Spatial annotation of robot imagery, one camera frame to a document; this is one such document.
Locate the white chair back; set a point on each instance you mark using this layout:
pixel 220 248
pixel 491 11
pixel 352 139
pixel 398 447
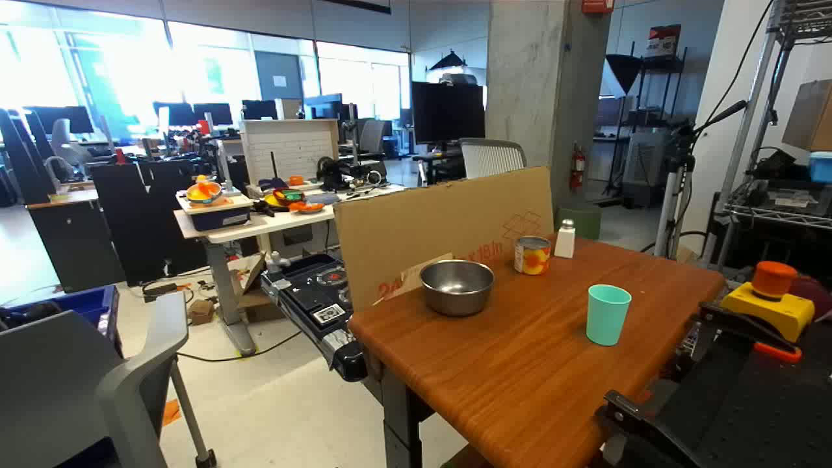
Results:
pixel 491 157

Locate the stainless steel bowl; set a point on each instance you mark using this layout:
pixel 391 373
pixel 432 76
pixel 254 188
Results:
pixel 455 288

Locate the red fire extinguisher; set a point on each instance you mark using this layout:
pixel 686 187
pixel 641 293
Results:
pixel 576 171

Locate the yellow emergency stop button box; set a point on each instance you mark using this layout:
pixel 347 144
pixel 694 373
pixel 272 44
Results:
pixel 771 302

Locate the large black monitor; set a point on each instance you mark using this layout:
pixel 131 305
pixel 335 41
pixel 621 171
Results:
pixel 445 111

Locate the black computer monitor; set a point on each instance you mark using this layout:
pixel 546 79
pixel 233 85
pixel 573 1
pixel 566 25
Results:
pixel 66 119
pixel 257 107
pixel 177 113

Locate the red wall sign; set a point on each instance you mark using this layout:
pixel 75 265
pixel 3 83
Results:
pixel 663 41

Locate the black and silver tripod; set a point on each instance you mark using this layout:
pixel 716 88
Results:
pixel 680 187

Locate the black flat equipment case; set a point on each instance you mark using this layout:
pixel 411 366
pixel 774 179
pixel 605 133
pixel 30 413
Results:
pixel 315 300

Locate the metal shelf rack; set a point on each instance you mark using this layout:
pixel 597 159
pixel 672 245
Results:
pixel 771 198

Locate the teal plastic cup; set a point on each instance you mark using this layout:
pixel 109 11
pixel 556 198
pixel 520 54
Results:
pixel 606 315

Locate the orange printed tin can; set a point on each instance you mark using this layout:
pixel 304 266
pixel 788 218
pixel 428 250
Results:
pixel 532 257

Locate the black perforated breadboard base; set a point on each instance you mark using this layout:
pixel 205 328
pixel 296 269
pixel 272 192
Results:
pixel 762 406

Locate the blue plastic bin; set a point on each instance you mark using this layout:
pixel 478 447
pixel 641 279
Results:
pixel 82 305

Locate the brown cardboard sheet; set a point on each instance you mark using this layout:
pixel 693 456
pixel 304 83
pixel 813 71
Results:
pixel 432 230

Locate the white cart with food items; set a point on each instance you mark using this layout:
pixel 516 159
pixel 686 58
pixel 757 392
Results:
pixel 235 230

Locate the white salt shaker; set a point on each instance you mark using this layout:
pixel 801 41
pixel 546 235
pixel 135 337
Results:
pixel 566 240

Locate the white board panel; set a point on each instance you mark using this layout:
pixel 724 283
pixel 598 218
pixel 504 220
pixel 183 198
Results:
pixel 290 146

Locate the small blue box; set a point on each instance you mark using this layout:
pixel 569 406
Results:
pixel 820 167

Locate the pile of toy food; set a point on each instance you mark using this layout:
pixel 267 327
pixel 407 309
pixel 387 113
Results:
pixel 290 202

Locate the brown wooden desk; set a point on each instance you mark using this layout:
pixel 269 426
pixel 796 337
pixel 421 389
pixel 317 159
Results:
pixel 73 235

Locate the tray with orange fruit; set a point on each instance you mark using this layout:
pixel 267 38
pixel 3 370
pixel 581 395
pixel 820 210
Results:
pixel 209 197

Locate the light grey plastic chair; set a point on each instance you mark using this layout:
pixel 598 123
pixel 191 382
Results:
pixel 86 382

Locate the brown cardboard box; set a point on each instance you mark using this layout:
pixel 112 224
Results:
pixel 809 113

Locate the black cabinet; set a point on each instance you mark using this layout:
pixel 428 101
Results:
pixel 131 218

